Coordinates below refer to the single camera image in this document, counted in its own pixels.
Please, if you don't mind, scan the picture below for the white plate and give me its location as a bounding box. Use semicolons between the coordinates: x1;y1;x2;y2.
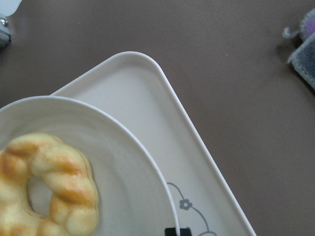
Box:
0;96;180;236

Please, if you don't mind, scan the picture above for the twisted ring donut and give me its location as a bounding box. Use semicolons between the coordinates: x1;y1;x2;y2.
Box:
0;133;98;236

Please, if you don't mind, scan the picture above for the cream rabbit tray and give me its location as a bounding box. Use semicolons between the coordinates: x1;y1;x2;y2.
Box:
55;52;255;236

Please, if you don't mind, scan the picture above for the dark tea bottle on tray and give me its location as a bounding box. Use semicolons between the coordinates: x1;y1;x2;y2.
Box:
0;0;22;49

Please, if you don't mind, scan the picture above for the grey folded cloth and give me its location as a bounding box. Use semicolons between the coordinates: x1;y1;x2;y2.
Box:
283;8;315;89

